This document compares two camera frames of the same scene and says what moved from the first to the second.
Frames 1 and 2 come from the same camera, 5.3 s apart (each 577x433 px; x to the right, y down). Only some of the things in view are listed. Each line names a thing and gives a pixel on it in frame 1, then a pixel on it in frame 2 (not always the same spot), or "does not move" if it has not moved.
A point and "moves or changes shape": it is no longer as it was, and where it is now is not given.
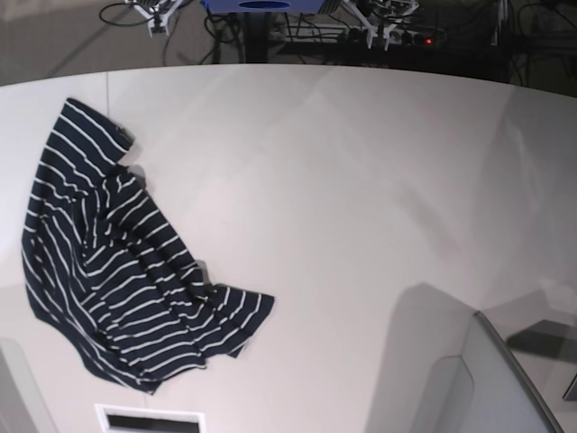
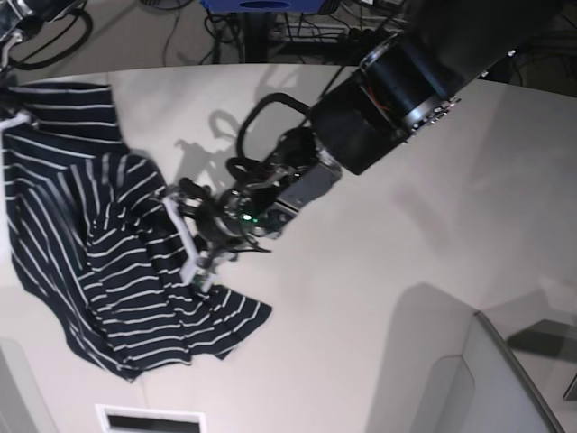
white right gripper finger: (387, 35) to (206, 278)
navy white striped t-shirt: (110, 275) moves or changes shape
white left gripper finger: (156, 22) to (22, 117)
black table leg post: (256, 37) does not move
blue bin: (310, 6) does not move
